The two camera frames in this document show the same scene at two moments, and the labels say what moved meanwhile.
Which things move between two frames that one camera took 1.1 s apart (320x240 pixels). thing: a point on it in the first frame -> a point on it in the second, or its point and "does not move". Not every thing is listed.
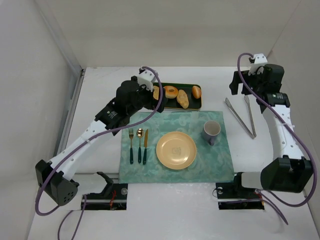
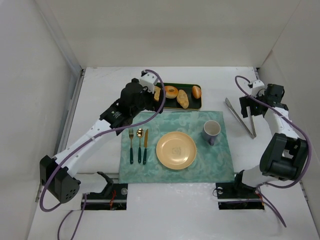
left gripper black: [155, 100] does not move
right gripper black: [240, 83] -> [249, 103]
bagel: [171, 92] does not move
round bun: [196, 91] does not move
